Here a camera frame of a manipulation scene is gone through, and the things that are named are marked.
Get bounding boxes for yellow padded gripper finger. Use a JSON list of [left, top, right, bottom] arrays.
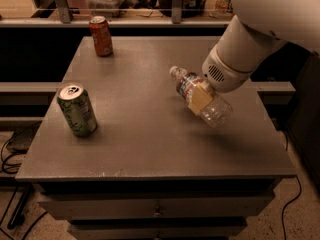
[[188, 84, 213, 116]]

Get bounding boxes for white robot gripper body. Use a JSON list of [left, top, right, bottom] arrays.
[[202, 44, 254, 93]]

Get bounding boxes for clear plastic water bottle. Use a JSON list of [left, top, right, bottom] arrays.
[[169, 66, 233, 128]]

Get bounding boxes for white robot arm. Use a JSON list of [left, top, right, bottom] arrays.
[[189, 0, 320, 115]]

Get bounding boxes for orange soda can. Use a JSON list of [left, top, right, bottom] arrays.
[[89, 16, 113, 57]]

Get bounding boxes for green soda can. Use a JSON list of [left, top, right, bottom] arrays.
[[57, 83, 97, 137]]

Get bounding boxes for colourful snack bag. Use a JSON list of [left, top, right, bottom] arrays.
[[209, 0, 234, 19]]

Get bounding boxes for lower grey cabinet drawer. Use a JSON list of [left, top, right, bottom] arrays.
[[68, 217, 247, 240]]

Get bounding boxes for grey cabinet drawer with knob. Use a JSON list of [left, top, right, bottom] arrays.
[[38, 191, 275, 221]]

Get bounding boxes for black power adapter box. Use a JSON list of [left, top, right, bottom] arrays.
[[6, 129, 36, 154]]

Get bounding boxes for black cable on right floor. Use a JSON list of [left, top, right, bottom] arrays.
[[280, 130, 303, 240]]

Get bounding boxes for grey metal shelf rail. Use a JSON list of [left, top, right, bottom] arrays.
[[0, 0, 232, 28]]

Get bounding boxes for black cables on left floor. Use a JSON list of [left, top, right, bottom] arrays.
[[0, 121, 43, 240]]

